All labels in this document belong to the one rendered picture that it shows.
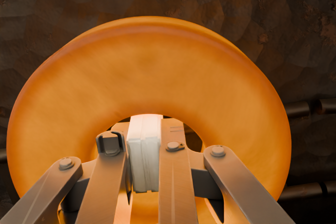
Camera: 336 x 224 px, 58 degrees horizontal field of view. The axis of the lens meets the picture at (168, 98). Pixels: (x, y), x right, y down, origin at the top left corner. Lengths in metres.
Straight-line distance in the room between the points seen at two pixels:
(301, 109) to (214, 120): 0.11
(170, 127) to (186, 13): 0.10
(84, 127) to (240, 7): 0.14
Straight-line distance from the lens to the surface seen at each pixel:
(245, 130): 0.16
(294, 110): 0.25
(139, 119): 0.15
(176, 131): 0.15
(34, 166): 0.18
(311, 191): 0.26
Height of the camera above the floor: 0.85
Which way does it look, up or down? 20 degrees down
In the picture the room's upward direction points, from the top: 4 degrees counter-clockwise
